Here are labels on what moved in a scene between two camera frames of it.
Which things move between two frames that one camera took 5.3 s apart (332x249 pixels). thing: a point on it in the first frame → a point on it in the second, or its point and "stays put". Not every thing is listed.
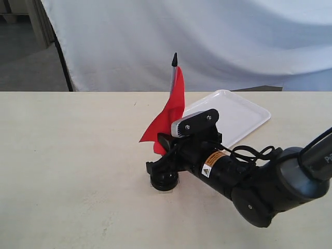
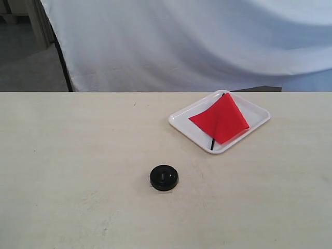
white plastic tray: (238, 119) stays put
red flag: (174, 111) → (222, 120)
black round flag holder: (164, 181) stays put
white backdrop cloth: (221, 45) stays put
